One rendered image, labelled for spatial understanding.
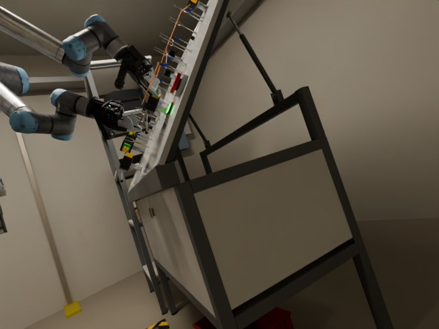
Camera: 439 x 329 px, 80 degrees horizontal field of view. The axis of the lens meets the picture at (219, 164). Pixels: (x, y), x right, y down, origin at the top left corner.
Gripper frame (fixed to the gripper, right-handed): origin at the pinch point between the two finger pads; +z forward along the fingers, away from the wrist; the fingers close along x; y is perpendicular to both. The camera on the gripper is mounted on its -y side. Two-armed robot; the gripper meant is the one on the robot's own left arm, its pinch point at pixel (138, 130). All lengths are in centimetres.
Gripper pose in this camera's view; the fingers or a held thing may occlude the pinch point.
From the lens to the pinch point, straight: 109.4
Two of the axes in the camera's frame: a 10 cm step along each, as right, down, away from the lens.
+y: 2.5, -7.5, -6.1
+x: 2.2, -5.7, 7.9
